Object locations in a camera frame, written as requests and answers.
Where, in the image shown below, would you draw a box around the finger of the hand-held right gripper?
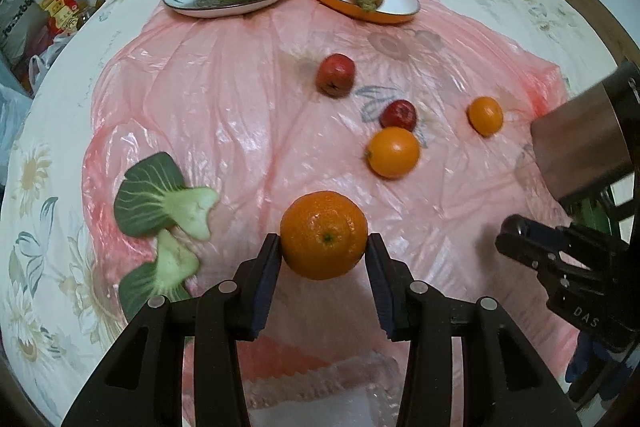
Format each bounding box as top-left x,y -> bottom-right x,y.
502,214 -> 628,258
495,232 -> 566,275

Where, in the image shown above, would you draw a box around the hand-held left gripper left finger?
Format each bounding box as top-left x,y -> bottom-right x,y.
61,233 -> 283,427

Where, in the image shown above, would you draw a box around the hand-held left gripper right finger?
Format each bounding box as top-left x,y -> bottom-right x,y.
365,233 -> 583,427

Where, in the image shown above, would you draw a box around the orange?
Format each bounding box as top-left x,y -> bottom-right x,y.
467,96 -> 504,138
280,190 -> 369,281
365,127 -> 421,180

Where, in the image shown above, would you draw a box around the small red apple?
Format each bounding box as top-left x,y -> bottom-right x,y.
315,53 -> 356,98
379,99 -> 418,132

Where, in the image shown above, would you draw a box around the dark blue cloth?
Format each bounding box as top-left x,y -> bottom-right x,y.
566,332 -> 618,403

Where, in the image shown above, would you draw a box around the black and copper kettle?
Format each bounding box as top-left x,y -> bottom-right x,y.
530,59 -> 640,208

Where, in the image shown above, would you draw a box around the bok choy piece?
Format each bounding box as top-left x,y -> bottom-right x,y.
114,152 -> 221,242
119,229 -> 201,323

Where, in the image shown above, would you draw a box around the pink plastic sheet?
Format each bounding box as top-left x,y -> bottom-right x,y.
82,0 -> 583,427

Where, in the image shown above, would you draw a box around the white plastic bag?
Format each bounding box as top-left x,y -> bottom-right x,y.
20,32 -> 76,95

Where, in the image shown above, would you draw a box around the yellow and red boxes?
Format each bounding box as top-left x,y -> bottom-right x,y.
42,0 -> 96,32

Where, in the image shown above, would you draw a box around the grey printed bag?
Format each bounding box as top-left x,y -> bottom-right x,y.
0,0 -> 51,68

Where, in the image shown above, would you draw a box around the wooden bed frame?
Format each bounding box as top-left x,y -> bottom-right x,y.
557,0 -> 640,68

